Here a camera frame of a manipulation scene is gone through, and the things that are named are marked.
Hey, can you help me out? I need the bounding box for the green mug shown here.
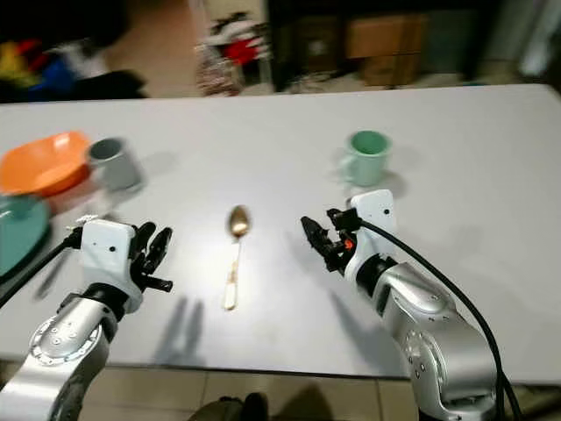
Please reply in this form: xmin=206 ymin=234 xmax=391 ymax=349
xmin=339 ymin=129 xmax=393 ymax=188

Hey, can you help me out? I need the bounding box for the grey mug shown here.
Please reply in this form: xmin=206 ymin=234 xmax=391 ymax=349
xmin=87 ymin=137 xmax=145 ymax=193

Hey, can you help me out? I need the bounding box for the teal plate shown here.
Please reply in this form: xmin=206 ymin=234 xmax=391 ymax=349
xmin=0 ymin=194 xmax=52 ymax=283

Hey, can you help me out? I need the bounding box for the orange bowl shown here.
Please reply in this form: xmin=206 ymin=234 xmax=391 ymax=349
xmin=0 ymin=131 xmax=91 ymax=196

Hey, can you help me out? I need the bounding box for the black bag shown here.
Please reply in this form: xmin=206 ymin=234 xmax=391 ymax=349
xmin=78 ymin=69 xmax=147 ymax=100

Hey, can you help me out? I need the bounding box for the brown cardboard box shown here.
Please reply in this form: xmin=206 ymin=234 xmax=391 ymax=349
xmin=345 ymin=12 xmax=431 ymax=87

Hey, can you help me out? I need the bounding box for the black shelf unit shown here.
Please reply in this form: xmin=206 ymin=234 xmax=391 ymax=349
xmin=266 ymin=0 xmax=494 ymax=94

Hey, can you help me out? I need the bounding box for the blue toy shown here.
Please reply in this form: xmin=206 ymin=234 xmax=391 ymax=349
xmin=39 ymin=56 xmax=81 ymax=96

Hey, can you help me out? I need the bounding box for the red cloth item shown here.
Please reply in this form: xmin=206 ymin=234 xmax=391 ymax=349
xmin=225 ymin=37 xmax=265 ymax=68

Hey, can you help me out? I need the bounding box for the yellow toy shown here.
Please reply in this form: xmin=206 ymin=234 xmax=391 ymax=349
xmin=0 ymin=43 xmax=41 ymax=89

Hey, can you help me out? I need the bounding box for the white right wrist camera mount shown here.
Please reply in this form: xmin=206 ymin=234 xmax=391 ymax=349
xmin=346 ymin=189 xmax=397 ymax=264

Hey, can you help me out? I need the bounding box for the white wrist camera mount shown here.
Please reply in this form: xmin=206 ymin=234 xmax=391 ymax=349
xmin=81 ymin=219 xmax=141 ymax=299
xmin=346 ymin=189 xmax=397 ymax=264

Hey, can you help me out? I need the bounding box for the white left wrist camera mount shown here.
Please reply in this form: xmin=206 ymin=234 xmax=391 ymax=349
xmin=81 ymin=219 xmax=141 ymax=299

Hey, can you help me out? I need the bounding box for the gold spoon with white handle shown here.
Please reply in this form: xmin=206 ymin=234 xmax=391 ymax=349
xmin=223 ymin=203 xmax=252 ymax=312

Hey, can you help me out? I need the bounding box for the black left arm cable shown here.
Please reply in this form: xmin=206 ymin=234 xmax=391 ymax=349
xmin=0 ymin=230 xmax=85 ymax=308

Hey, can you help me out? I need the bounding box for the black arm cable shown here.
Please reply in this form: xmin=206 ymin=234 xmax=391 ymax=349
xmin=0 ymin=230 xmax=85 ymax=308
xmin=358 ymin=219 xmax=525 ymax=421

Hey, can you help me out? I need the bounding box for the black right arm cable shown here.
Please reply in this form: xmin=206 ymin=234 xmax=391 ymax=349
xmin=358 ymin=219 xmax=525 ymax=421

